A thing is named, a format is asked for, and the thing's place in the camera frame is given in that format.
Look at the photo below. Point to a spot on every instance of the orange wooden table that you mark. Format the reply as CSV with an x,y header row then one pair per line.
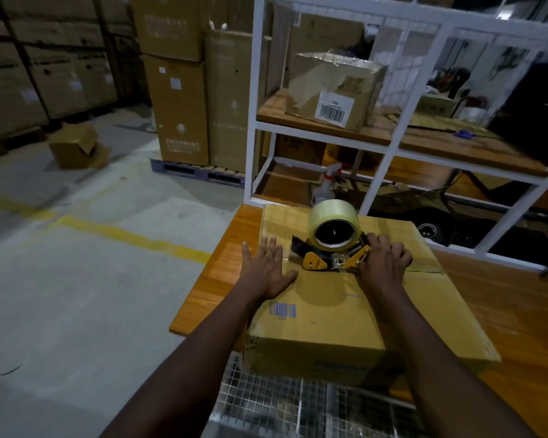
x,y
529,323

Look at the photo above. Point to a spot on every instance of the black round-logo device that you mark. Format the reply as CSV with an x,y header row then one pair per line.
x,y
428,230

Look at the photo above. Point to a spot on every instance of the white spray bottle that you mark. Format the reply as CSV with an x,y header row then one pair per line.
x,y
322,191

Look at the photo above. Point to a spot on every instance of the person's left hand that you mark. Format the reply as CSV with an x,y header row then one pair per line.
x,y
265,273

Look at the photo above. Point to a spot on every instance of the white metal shelf frame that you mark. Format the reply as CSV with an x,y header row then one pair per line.
x,y
255,86

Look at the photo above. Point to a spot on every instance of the clear packing tape roll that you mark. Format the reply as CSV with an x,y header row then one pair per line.
x,y
319,214

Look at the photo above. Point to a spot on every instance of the blue pallet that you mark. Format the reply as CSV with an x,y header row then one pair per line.
x,y
196,172

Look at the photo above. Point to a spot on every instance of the tall plain cardboard box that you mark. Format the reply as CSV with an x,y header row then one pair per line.
x,y
228,109

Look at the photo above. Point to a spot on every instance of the taped box with barcode label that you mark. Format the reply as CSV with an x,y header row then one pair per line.
x,y
306,95

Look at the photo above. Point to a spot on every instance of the blue scissors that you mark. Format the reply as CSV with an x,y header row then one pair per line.
x,y
463,134

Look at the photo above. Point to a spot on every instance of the wooden shelf board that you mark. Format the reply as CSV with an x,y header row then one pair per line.
x,y
461,150

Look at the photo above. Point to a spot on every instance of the flattened cardboard sheet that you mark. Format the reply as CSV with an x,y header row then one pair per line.
x,y
429,123

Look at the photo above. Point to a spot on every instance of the wall of stacked cartons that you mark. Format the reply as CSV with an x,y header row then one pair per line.
x,y
27,77

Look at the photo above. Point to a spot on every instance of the printed brown cardboard box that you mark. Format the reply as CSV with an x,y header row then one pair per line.
x,y
297,150

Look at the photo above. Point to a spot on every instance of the person's left forearm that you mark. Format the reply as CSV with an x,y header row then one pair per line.
x,y
182,378

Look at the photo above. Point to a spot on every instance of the black monitor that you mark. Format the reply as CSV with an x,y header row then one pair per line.
x,y
534,114

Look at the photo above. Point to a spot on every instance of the wide brown cardboard box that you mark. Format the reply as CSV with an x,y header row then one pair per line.
x,y
169,27

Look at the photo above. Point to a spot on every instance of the person's right hand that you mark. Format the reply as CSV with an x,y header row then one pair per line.
x,y
383,269

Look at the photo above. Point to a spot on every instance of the yellow black tape dispenser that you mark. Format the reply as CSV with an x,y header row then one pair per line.
x,y
313,260

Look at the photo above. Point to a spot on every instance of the person's right forearm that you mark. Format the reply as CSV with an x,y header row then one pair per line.
x,y
438,378

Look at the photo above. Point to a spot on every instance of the yellow cardboard box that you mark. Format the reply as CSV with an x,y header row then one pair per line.
x,y
329,314

